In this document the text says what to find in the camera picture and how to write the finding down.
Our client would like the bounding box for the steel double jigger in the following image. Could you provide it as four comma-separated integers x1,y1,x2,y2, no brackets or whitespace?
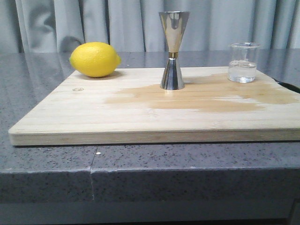
159,11,190,90

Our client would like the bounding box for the small glass beaker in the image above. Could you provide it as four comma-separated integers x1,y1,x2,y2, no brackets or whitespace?
228,42,260,83

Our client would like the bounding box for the wooden cutting board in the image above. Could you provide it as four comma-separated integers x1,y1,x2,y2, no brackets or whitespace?
8,67,300,146

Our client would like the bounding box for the yellow lemon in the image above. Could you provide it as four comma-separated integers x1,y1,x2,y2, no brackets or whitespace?
69,42,121,77

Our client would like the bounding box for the grey curtain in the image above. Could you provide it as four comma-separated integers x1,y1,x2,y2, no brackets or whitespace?
0,0,300,53

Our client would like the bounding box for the black cutting board handle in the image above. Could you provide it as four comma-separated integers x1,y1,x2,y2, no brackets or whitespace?
275,80,300,93

